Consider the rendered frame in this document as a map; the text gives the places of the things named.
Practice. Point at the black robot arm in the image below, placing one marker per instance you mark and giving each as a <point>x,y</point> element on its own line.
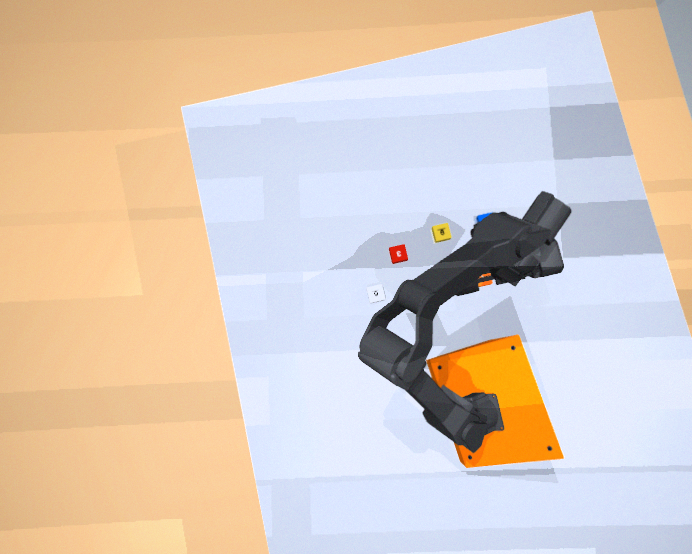
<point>498,241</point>

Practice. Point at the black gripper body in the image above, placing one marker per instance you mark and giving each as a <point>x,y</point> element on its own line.
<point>550,263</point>

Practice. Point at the red block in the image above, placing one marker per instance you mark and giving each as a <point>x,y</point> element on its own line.
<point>398,254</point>

